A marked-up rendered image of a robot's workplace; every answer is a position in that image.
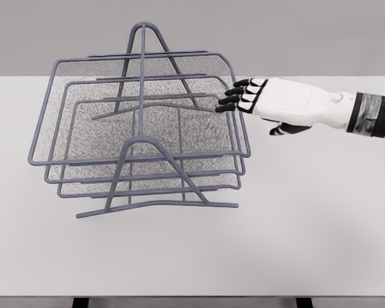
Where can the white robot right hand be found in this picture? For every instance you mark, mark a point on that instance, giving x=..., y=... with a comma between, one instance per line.
x=288, y=102

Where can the large grey mesh tray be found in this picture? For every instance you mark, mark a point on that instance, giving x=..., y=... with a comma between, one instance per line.
x=83, y=69

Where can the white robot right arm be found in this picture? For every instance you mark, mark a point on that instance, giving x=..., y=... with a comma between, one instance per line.
x=369, y=112

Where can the small grey mesh tray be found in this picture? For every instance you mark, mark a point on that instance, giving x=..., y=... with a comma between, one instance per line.
x=83, y=190

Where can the medium grey mesh tray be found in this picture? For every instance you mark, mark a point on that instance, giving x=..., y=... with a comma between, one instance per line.
x=64, y=175

